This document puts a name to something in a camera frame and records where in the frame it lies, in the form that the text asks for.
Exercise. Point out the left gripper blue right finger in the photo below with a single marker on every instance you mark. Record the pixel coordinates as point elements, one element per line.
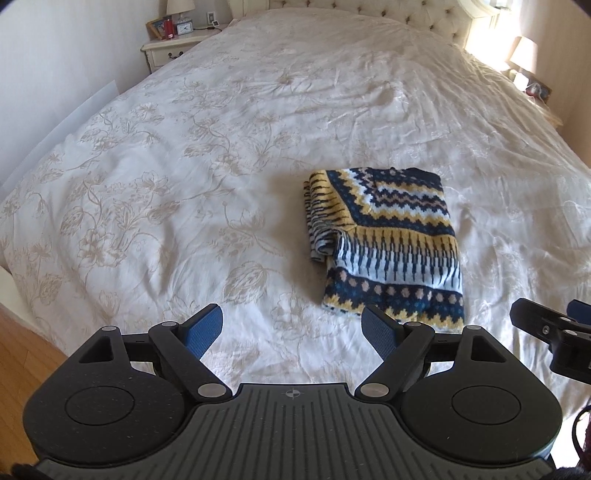
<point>381,331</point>

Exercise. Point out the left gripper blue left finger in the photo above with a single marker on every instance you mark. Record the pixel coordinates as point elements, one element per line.
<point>200,331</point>

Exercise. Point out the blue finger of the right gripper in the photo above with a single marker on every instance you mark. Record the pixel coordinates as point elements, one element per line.
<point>537,320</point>
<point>579,311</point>

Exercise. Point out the navy yellow white patterned sweater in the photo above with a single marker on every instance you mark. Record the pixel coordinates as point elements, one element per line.
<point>387,240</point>

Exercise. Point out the cream embroidered bedspread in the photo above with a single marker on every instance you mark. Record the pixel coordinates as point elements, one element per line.
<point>188,190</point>

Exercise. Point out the right cream nightstand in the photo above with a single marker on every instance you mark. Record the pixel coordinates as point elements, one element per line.
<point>521,82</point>

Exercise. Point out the cream nightstand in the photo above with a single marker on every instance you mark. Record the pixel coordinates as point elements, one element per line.
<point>158,53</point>
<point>521,82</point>

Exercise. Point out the left cream nightstand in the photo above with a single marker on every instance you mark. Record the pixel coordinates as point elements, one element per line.
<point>158,53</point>

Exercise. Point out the small white alarm clock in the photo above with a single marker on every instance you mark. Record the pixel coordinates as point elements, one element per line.
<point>184,27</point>

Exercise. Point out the red item on nightstand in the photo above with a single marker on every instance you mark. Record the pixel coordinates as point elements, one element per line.
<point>169,28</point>

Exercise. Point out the cream tufted headboard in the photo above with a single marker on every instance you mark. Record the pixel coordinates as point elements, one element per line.
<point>450,19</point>

